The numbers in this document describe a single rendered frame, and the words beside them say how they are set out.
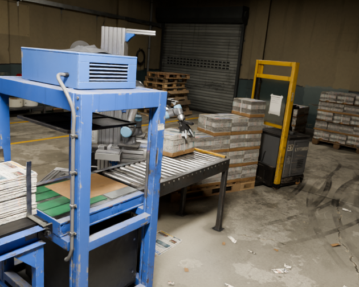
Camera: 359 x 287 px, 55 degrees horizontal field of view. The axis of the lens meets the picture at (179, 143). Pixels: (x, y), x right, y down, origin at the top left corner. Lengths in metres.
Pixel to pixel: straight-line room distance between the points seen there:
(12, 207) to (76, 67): 0.85
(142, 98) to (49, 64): 0.58
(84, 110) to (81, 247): 0.78
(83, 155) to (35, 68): 0.73
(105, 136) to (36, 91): 1.95
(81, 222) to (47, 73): 0.91
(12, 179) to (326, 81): 9.47
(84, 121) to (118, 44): 2.12
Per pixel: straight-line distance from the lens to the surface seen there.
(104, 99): 1.90
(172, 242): 3.53
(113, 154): 3.72
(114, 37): 3.87
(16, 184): 2.11
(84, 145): 1.86
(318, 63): 10.72
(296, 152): 5.50
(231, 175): 4.87
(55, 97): 1.98
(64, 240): 2.16
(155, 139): 2.27
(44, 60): 2.28
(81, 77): 2.01
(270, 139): 5.49
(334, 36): 10.69
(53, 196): 2.48
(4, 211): 2.15
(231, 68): 11.73
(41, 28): 10.51
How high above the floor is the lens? 1.76
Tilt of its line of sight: 14 degrees down
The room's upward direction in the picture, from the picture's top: 5 degrees clockwise
